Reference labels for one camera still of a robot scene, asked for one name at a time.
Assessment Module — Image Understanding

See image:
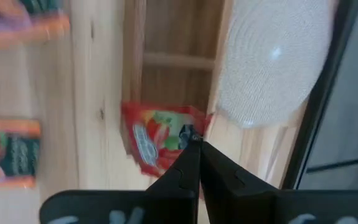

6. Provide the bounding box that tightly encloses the orange peach tea packet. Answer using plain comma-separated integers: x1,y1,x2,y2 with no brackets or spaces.
0,118,42,190
0,0,71,50

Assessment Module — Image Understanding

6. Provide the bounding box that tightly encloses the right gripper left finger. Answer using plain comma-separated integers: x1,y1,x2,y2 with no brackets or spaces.
146,139,201,224

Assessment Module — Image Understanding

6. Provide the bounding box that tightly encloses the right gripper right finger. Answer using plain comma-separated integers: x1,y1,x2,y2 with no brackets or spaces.
200,141,278,224

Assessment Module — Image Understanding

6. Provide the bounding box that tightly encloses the round woven white placemat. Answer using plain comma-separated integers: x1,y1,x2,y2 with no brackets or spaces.
215,0,338,129

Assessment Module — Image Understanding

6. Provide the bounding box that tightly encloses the red strawberry tea packet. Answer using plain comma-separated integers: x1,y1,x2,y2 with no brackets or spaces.
121,101,214,179

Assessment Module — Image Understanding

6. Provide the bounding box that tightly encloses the wooden compartment tray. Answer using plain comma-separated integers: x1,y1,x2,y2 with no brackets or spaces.
120,0,234,156

